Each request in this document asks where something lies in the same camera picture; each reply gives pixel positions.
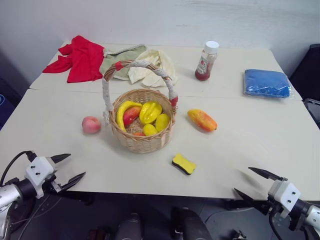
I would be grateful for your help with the ketchup bottle with white cap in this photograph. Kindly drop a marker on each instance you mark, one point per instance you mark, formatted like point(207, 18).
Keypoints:
point(205, 66)

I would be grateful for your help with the small yellow lemon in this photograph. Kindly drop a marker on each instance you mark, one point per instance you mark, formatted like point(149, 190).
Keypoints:
point(150, 130)

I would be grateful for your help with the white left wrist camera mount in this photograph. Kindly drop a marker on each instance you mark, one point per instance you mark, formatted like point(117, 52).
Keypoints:
point(37, 170)

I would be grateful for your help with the yellow and black sponge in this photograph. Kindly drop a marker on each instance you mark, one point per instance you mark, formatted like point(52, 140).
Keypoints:
point(183, 162)

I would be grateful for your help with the yellow starfruit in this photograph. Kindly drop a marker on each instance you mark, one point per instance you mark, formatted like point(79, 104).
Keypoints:
point(150, 112)

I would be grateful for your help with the green cloth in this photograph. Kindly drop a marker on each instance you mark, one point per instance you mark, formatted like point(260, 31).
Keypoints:
point(115, 61)

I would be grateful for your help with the red and yellow mango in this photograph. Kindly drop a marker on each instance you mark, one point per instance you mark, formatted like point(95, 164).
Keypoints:
point(131, 114)

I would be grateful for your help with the cream cloth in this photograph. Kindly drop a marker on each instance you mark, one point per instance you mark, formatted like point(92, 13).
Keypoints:
point(152, 71)

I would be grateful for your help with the yellow banana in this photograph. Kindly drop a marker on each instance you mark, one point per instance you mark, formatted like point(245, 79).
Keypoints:
point(120, 115)

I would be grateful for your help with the red cloth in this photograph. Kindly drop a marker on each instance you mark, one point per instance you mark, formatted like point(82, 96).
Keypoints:
point(82, 62)

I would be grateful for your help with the large yellow lemon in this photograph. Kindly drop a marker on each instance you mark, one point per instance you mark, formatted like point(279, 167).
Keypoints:
point(162, 122)

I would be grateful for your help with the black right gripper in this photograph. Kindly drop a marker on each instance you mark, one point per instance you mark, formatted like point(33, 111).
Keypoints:
point(273, 206)

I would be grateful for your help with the orange and yellow papaya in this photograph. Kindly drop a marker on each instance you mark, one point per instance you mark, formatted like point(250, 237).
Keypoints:
point(202, 120)

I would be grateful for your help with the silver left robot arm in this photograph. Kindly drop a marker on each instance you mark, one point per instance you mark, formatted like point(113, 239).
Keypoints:
point(8, 193)

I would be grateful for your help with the pink peach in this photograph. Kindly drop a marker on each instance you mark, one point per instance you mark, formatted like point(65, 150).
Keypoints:
point(91, 125)

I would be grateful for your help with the blue cloth in plastic bag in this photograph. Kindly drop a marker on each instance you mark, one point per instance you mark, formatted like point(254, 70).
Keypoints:
point(266, 83)

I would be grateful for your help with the grey dark frame object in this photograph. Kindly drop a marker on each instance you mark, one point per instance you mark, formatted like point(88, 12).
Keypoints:
point(313, 110)

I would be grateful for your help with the small dark rounded shape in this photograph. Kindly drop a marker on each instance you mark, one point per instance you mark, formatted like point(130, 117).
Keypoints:
point(130, 227)

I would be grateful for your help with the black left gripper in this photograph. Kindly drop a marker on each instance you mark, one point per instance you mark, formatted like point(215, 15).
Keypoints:
point(53, 186)

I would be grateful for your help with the large dark rounded shape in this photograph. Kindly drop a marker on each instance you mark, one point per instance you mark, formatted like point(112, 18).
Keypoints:
point(191, 225)

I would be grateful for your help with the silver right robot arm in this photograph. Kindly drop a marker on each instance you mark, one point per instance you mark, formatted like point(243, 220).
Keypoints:
point(306, 215)

